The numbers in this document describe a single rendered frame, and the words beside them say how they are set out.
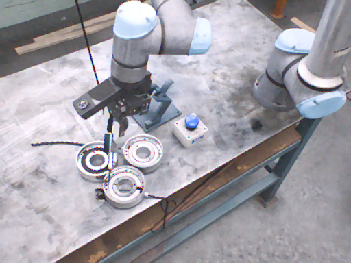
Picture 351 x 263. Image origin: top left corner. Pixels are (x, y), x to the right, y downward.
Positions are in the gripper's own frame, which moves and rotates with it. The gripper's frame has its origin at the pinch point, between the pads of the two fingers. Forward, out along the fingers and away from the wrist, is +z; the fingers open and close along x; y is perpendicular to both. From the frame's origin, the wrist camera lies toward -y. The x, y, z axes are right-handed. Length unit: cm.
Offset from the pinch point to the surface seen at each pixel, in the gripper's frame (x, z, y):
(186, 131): -5.6, 2.5, 20.3
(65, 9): 156, 73, 57
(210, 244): -17, 84, 49
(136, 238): -14.3, 35.3, 4.0
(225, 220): -11, 82, 62
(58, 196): -3.5, 11.9, -15.4
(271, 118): -12, 3, 48
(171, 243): -13, 63, 25
